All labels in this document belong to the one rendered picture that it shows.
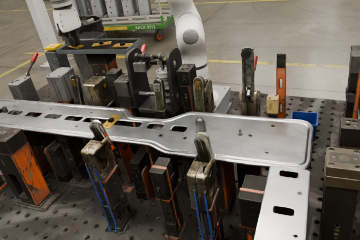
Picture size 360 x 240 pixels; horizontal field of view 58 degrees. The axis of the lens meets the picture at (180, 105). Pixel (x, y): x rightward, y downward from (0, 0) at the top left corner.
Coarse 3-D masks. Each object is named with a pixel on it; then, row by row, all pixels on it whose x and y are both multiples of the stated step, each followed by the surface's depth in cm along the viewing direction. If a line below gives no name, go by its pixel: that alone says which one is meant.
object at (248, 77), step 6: (246, 48) 101; (252, 48) 100; (246, 54) 98; (252, 54) 100; (246, 60) 103; (252, 60) 101; (246, 66) 103; (252, 66) 102; (246, 72) 104; (252, 72) 102; (246, 78) 105; (252, 78) 103; (246, 84) 106; (252, 84) 104; (252, 90) 105; (252, 96) 106
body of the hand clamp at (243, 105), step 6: (246, 96) 110; (258, 96) 108; (246, 102) 108; (252, 102) 107; (258, 102) 109; (246, 108) 109; (252, 108) 108; (258, 108) 110; (246, 114) 110; (252, 114) 109; (258, 114) 110; (258, 168) 121; (258, 174) 123
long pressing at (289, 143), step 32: (32, 128) 122; (64, 128) 118; (128, 128) 112; (192, 128) 106; (224, 128) 103; (256, 128) 101; (288, 128) 98; (224, 160) 91; (256, 160) 88; (288, 160) 86
